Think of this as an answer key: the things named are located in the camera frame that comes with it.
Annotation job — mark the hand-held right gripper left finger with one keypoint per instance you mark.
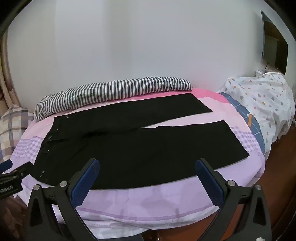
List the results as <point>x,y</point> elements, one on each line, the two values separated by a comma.
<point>86,183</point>

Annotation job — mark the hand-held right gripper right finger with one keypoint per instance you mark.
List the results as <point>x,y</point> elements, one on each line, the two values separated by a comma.
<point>208,183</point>

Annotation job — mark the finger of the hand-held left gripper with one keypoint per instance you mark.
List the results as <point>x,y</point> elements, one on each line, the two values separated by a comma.
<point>22,171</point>
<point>5,165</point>

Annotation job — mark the black pants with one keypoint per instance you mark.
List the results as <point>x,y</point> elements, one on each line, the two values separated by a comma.
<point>138,150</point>

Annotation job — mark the plaid pillow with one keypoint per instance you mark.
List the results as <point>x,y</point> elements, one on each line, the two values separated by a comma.
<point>11,125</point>

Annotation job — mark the pink purple checked bed sheet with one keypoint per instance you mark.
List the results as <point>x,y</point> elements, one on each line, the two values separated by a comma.
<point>138,201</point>

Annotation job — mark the blue checked cloth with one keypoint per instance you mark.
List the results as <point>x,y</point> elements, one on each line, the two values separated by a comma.
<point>245,113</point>

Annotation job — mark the wooden headboard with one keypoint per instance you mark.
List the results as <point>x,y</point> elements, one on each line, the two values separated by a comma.
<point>4,81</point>

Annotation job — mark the grey white striped blanket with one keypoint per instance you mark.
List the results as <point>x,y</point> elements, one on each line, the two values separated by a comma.
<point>104,90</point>

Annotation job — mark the white patterned duvet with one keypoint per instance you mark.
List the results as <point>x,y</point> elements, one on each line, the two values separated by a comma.
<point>266,99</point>

